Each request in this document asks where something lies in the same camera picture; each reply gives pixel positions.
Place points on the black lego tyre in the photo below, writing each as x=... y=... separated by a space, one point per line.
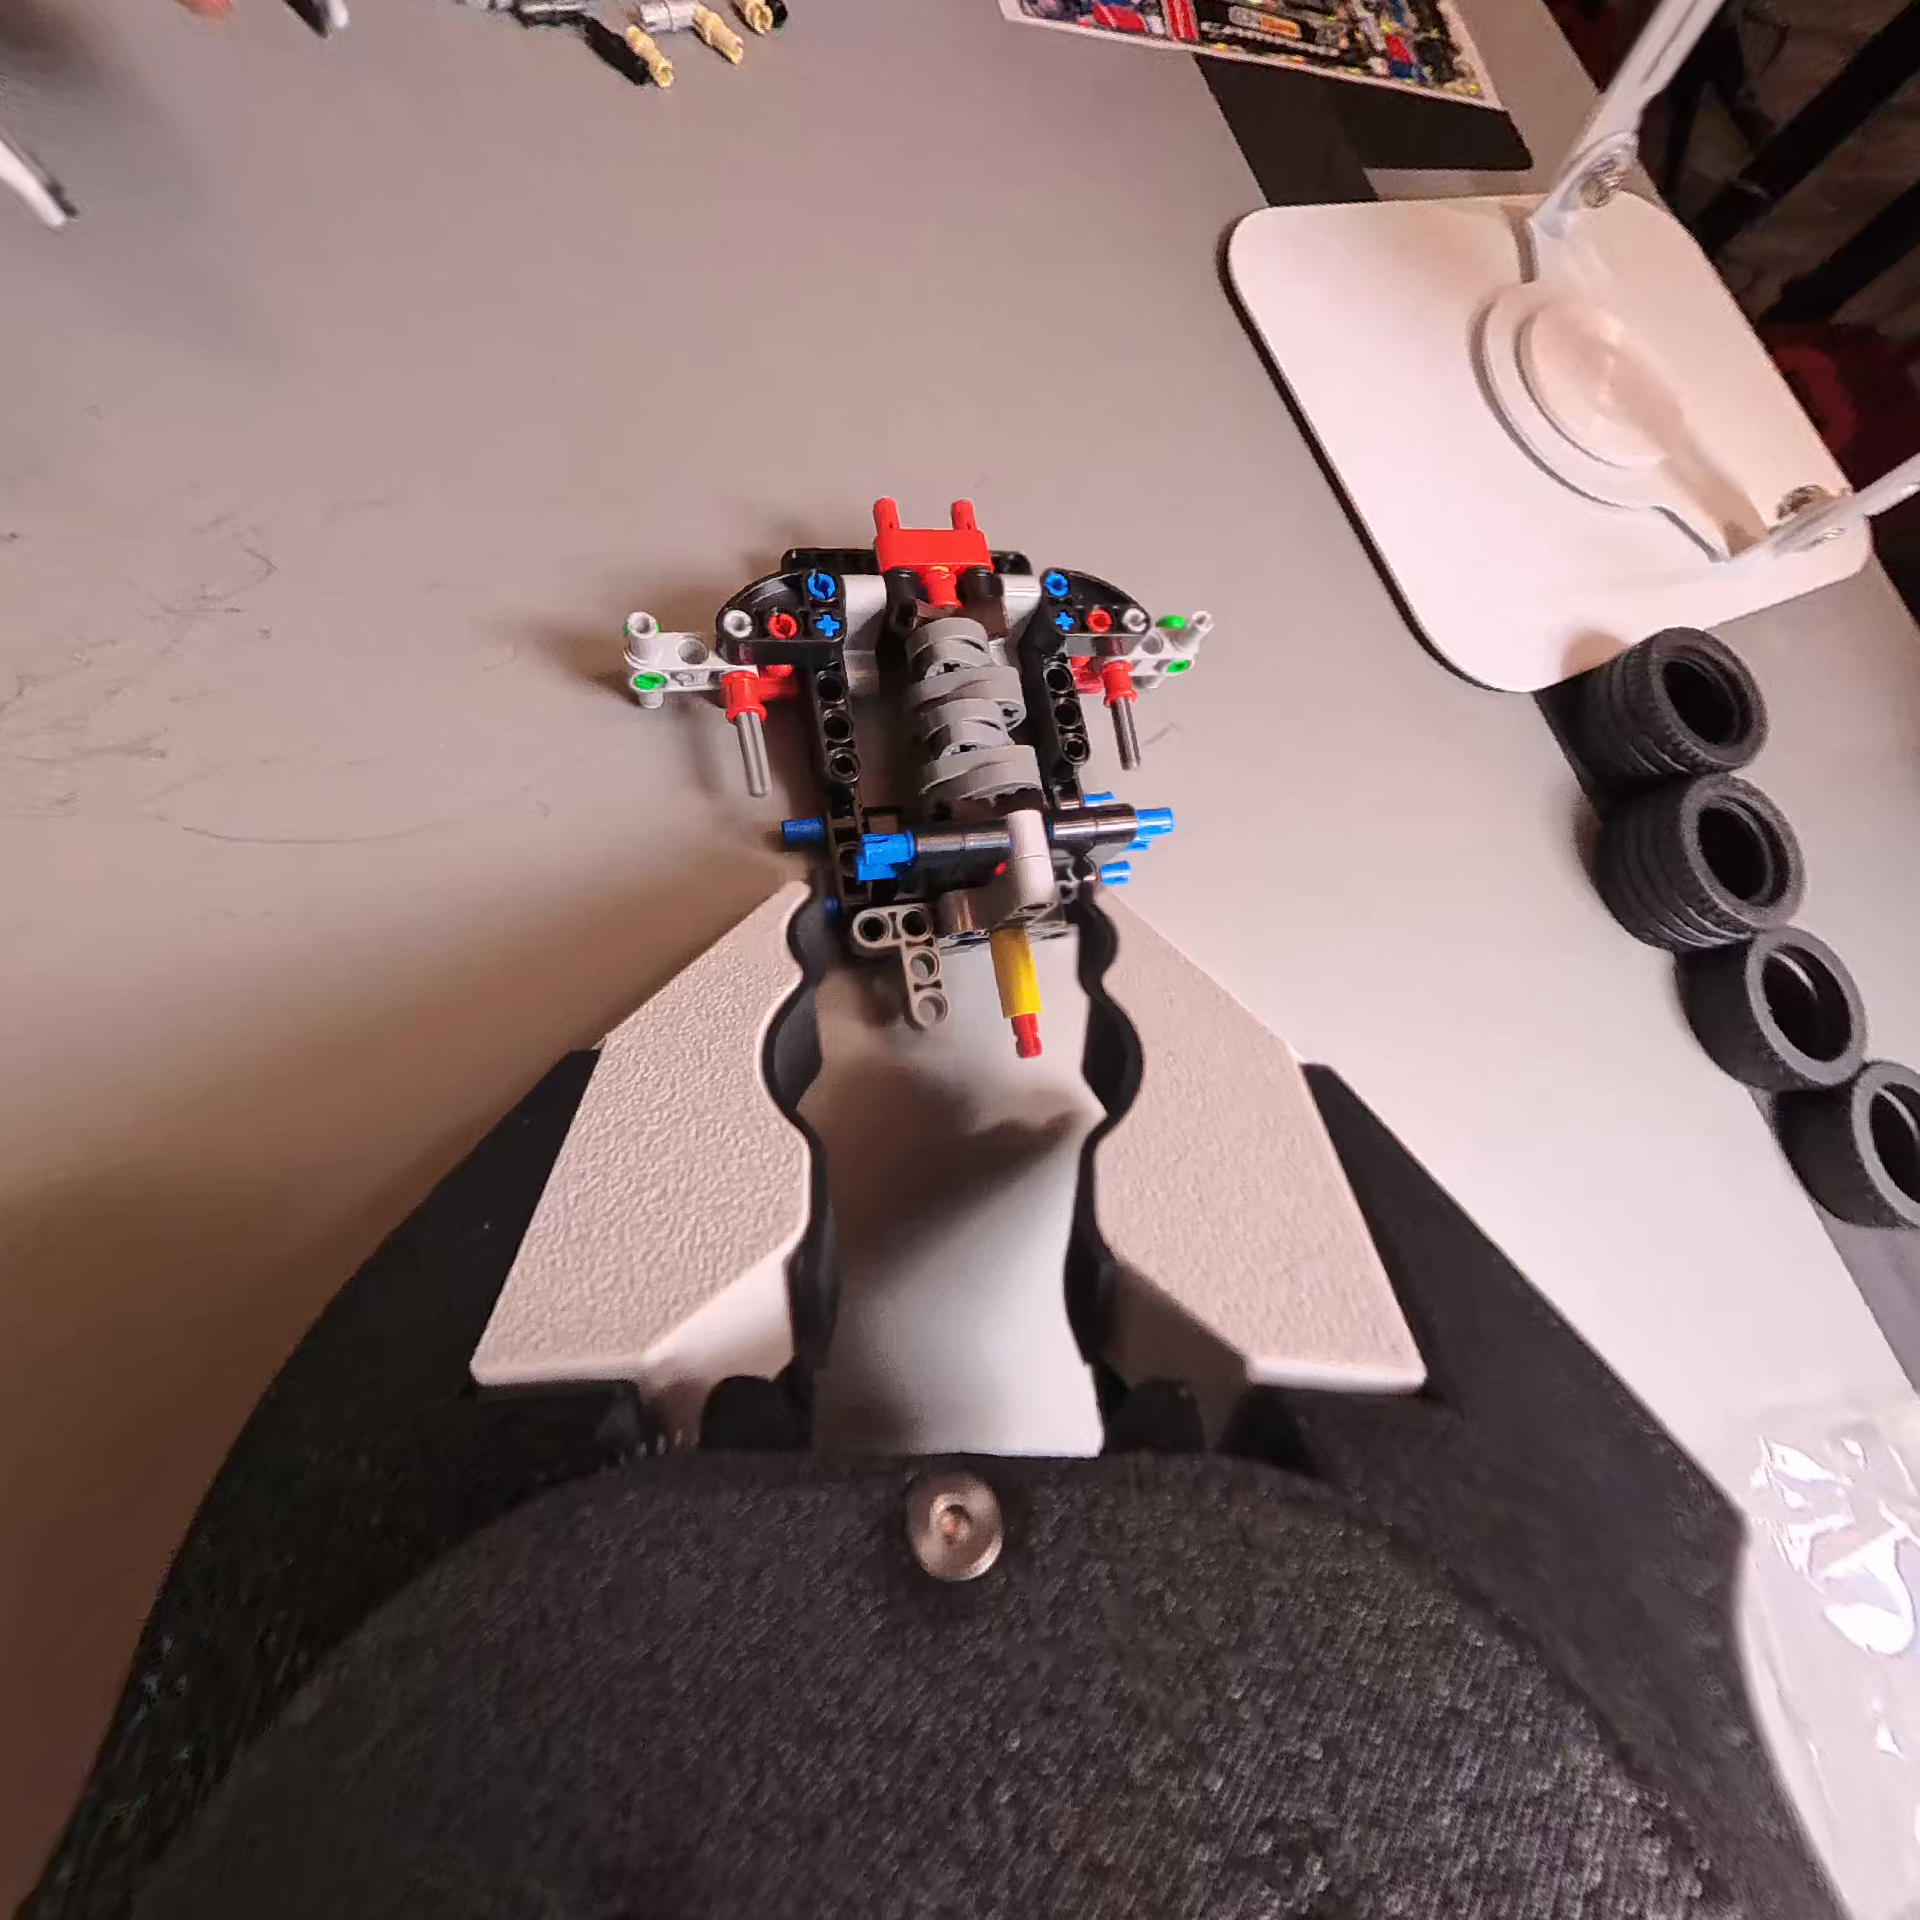
x=1653 y=884
x=1638 y=723
x=1820 y=1156
x=1724 y=1020

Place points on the lego set box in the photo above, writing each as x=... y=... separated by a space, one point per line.
x=1885 y=1292

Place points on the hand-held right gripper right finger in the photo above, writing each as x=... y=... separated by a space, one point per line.
x=1245 y=1202

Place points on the crumpled clear plastic bag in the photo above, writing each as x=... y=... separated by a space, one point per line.
x=1842 y=1619

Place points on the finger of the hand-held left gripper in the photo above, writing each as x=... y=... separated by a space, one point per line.
x=37 y=180
x=321 y=13

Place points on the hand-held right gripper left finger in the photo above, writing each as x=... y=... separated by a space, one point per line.
x=657 y=1202

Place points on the pile of loose lego pieces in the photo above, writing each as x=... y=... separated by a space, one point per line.
x=657 y=33

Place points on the colourful printed sticker sheet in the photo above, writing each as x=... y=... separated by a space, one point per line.
x=1276 y=33

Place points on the lego chassis assembly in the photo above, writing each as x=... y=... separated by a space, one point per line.
x=961 y=723

